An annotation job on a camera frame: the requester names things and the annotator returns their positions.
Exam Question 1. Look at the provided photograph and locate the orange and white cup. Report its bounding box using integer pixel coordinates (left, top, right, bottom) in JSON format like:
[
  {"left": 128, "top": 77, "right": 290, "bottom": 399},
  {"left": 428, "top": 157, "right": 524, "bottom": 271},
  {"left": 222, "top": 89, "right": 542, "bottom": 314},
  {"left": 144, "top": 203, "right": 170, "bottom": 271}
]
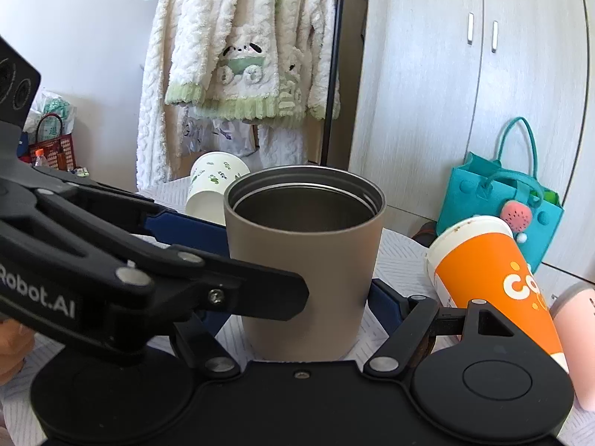
[{"left": 427, "top": 216, "right": 568, "bottom": 368}]

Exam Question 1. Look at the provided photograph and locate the cream fluffy cartoon jacket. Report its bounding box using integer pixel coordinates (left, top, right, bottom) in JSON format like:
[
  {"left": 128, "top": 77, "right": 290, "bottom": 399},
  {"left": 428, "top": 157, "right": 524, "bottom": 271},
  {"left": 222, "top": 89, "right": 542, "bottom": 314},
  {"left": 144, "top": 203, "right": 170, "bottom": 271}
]
[{"left": 164, "top": 0, "right": 335, "bottom": 128}]

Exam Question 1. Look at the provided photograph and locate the white patterned tablecloth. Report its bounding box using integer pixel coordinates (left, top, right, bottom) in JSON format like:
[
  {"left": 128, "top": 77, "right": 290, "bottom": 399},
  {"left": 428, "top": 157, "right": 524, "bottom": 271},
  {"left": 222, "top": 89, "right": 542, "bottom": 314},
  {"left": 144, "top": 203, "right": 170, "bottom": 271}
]
[{"left": 1, "top": 178, "right": 594, "bottom": 445}]

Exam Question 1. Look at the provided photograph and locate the pink cup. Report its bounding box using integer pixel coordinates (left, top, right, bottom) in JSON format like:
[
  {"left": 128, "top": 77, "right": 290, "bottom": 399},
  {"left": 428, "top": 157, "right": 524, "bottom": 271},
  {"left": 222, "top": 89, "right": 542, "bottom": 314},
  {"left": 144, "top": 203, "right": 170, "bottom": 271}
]
[{"left": 550, "top": 283, "right": 595, "bottom": 412}]

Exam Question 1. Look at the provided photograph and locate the teal felt handbag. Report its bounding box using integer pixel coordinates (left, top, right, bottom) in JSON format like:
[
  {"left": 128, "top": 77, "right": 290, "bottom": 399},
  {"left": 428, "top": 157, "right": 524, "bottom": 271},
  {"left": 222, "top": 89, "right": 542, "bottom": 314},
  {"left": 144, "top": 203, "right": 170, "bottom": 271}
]
[{"left": 436, "top": 117, "right": 564, "bottom": 271}]

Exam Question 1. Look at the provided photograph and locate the plastic water bottle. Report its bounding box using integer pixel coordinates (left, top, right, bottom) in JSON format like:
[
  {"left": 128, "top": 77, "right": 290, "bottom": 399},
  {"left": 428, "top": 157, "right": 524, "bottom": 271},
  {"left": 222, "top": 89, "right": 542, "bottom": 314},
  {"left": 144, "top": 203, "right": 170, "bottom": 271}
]
[{"left": 34, "top": 148, "right": 49, "bottom": 168}]

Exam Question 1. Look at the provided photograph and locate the white paper cup green print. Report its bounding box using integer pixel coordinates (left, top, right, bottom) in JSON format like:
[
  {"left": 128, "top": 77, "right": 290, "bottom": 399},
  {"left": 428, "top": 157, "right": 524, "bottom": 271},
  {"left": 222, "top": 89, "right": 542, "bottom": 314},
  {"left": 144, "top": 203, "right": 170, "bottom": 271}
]
[{"left": 184, "top": 151, "right": 250, "bottom": 226}]

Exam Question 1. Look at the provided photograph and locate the red mesh basket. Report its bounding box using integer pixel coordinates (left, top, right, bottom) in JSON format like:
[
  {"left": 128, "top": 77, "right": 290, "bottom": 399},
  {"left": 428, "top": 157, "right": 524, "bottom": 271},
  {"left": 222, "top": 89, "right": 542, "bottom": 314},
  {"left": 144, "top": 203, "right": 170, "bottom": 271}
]
[{"left": 28, "top": 113, "right": 77, "bottom": 171}]

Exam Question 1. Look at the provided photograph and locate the black suitcase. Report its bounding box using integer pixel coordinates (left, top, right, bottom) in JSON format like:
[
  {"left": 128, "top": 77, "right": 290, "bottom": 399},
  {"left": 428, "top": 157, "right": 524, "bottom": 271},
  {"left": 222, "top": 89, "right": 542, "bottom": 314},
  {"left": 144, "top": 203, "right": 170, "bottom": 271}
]
[{"left": 411, "top": 222, "right": 438, "bottom": 248}]

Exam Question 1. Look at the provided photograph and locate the white wardrobe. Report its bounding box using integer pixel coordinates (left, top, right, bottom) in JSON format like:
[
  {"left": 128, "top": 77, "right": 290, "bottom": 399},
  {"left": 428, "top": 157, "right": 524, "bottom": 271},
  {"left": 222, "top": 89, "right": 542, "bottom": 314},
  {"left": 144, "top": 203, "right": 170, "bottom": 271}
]
[{"left": 349, "top": 0, "right": 594, "bottom": 284}]

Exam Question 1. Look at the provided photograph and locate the white fluffy robe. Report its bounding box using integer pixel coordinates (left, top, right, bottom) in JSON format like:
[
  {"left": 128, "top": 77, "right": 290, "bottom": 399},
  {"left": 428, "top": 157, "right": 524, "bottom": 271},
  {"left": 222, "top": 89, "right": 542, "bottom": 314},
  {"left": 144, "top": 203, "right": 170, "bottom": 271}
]
[{"left": 136, "top": 0, "right": 187, "bottom": 190}]

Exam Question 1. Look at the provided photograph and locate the tan steel tumbler cup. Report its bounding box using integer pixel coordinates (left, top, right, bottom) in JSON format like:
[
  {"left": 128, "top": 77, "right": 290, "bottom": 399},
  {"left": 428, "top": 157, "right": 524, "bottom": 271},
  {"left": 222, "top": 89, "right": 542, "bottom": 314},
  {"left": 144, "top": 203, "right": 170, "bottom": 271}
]
[{"left": 224, "top": 165, "right": 386, "bottom": 361}]

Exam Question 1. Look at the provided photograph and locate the black clothes rack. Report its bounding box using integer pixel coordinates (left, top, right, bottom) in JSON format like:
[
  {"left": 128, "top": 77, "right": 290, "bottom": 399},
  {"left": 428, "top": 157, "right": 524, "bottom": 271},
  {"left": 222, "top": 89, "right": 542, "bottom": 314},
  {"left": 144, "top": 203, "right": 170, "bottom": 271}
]
[{"left": 320, "top": 0, "right": 344, "bottom": 166}]

